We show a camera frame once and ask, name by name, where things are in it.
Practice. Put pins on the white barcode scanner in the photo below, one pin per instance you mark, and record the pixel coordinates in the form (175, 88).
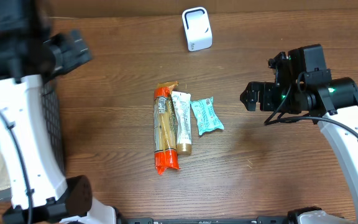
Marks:
(197, 29)

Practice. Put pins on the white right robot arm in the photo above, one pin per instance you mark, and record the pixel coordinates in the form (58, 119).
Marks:
(336, 114)

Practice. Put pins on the dark grey plastic basket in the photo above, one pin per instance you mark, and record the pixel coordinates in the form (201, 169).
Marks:
(51, 112)

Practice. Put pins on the white Pantene tube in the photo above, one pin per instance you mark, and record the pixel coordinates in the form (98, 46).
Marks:
(181, 103)

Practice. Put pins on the orange spaghetti packet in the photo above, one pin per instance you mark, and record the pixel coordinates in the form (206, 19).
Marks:
(165, 128)

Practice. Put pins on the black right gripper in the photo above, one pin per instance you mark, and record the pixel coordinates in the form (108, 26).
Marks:
(266, 89)

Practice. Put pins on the teal wet wipes packet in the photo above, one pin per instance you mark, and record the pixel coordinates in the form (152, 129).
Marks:
(206, 118)

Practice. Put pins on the brown cardboard backdrop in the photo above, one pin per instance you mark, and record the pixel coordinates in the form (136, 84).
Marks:
(128, 8)

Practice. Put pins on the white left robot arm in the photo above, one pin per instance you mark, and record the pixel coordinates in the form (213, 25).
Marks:
(30, 57)

